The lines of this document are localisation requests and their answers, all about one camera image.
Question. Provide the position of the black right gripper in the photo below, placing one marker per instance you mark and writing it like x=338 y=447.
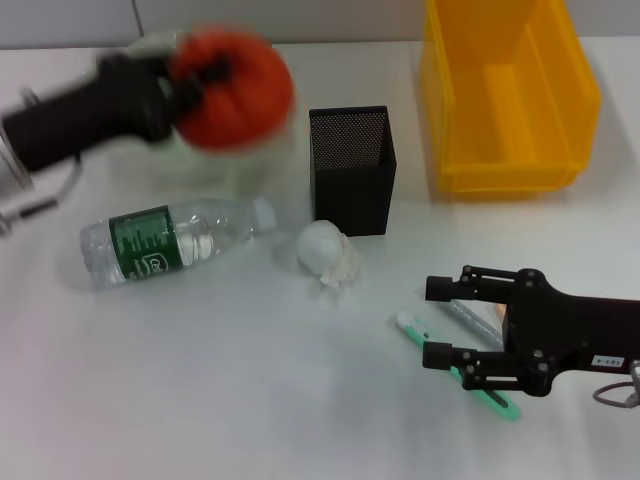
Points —
x=575 y=330

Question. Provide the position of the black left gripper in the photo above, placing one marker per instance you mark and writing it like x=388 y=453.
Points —
x=100 y=110

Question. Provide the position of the red-orange fruit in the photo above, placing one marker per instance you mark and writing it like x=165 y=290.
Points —
x=245 y=110

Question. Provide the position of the white paper ball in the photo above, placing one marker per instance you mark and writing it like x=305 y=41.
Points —
x=320 y=245

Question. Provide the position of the black mesh pen holder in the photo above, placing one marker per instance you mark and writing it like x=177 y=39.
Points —
x=350 y=200

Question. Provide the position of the clear water bottle green label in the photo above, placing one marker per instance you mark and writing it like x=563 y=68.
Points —
x=150 y=235

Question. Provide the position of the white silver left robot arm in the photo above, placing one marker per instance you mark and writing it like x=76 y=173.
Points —
x=12 y=167

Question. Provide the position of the mint green utility knife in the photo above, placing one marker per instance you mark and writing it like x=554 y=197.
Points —
x=410 y=326

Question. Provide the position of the grey marker pen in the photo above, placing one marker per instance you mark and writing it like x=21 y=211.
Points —
x=470 y=320

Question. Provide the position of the tan eraser block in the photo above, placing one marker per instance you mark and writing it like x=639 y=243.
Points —
x=499 y=312

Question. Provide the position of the pale green glass fruit plate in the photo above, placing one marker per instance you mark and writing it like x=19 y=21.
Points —
x=210 y=165

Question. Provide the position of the yellow plastic storage bin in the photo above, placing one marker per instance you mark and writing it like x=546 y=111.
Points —
x=550 y=125

